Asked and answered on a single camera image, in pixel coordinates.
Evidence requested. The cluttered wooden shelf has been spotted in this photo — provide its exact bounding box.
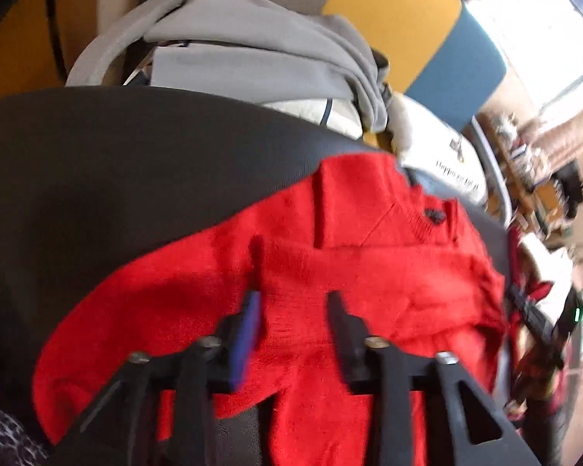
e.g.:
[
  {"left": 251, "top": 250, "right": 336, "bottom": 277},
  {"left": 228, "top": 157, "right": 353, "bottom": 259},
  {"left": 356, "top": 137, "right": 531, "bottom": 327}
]
[{"left": 480, "top": 111, "right": 583, "bottom": 254}]

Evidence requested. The bright window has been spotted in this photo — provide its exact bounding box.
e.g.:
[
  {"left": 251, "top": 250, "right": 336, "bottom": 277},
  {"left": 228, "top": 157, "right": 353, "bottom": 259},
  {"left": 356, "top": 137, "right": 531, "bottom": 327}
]
[{"left": 465, "top": 0, "right": 583, "bottom": 113}]

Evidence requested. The cream and red garment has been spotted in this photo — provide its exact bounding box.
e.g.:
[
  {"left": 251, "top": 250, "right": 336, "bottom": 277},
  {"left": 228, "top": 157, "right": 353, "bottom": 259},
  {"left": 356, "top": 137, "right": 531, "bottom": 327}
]
[{"left": 506, "top": 224, "right": 582, "bottom": 311}]

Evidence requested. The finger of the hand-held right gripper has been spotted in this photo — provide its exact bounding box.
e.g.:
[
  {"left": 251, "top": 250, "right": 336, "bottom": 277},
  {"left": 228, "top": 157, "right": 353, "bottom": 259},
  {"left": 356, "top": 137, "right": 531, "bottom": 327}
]
[{"left": 508, "top": 284, "right": 567, "bottom": 370}]

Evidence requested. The white garment with navy trim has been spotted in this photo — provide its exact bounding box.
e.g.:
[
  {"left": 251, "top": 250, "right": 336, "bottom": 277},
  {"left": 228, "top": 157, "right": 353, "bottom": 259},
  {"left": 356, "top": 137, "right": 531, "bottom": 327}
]
[{"left": 150, "top": 40, "right": 366, "bottom": 140}]

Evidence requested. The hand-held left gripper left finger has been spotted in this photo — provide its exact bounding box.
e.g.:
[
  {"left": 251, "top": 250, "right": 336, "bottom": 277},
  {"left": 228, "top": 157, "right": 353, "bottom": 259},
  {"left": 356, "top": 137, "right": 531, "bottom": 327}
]
[{"left": 49, "top": 290, "right": 273, "bottom": 466}]

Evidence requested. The wooden cabinet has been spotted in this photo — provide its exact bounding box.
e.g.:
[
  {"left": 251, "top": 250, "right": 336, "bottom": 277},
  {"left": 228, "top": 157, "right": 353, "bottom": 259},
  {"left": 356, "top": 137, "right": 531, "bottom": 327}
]
[{"left": 0, "top": 0, "right": 106, "bottom": 106}]

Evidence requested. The grey hoodie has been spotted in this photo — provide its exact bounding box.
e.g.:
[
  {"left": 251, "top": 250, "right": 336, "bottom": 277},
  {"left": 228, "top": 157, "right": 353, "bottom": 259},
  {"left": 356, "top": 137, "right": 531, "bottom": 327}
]
[{"left": 145, "top": 0, "right": 393, "bottom": 133}]

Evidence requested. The red knitted sweater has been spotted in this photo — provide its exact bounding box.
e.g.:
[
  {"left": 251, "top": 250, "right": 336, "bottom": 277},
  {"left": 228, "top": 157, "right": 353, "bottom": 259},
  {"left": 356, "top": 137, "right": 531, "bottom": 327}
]
[{"left": 31, "top": 152, "right": 512, "bottom": 466}]

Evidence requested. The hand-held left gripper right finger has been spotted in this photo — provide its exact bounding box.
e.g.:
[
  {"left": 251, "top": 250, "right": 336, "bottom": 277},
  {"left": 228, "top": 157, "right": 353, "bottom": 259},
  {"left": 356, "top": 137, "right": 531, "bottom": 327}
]
[{"left": 326, "top": 290, "right": 540, "bottom": 466}]

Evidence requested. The purple patterned cloth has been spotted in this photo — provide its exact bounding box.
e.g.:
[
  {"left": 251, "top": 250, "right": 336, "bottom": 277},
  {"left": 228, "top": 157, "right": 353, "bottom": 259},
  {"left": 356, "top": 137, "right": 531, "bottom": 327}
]
[{"left": 0, "top": 387, "right": 48, "bottom": 466}]

